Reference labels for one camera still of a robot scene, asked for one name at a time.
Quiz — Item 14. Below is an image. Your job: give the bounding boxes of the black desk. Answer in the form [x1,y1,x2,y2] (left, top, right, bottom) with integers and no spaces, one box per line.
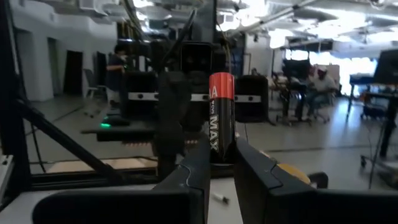
[80,126,158,143]

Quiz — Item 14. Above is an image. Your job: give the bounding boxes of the black battery red end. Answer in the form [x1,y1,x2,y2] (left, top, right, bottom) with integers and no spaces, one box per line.
[208,72,236,165]

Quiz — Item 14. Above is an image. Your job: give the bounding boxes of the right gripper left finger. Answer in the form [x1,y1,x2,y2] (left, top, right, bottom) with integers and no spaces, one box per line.
[32,136,212,224]

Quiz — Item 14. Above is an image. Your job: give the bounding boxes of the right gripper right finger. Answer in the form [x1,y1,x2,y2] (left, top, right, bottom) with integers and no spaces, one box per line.
[234,139,398,224]

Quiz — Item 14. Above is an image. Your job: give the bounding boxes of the black computer mouse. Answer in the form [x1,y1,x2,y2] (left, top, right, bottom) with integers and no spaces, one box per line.
[101,114,131,129]

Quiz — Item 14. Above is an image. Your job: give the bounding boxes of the black monitor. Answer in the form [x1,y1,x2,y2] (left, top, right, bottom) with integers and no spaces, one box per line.
[282,58,312,80]
[374,49,398,85]

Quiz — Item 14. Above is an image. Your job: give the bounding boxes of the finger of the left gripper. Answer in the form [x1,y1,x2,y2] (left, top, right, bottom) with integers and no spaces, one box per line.
[154,72,193,181]

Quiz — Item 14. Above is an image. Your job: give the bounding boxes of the person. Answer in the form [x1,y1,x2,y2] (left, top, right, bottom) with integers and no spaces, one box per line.
[104,44,129,110]
[303,65,340,122]

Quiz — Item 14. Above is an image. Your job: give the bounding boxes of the grey chair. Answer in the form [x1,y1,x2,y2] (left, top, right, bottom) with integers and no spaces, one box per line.
[83,68,102,100]

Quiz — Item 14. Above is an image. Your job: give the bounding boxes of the black wheeled stand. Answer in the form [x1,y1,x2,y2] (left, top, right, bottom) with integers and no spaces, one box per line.
[360,90,398,187]

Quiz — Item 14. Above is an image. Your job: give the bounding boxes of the blue table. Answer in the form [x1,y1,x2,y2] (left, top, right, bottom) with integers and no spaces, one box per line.
[346,73,379,122]

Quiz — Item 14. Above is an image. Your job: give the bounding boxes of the silver battery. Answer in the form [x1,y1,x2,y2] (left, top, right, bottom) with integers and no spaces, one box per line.
[211,192,231,205]

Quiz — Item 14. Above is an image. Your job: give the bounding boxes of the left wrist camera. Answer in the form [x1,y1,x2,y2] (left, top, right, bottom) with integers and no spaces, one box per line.
[180,42,215,75]

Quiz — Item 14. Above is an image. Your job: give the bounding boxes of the black aluminium table frame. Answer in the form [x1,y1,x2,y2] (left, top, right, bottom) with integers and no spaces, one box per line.
[0,0,162,200]

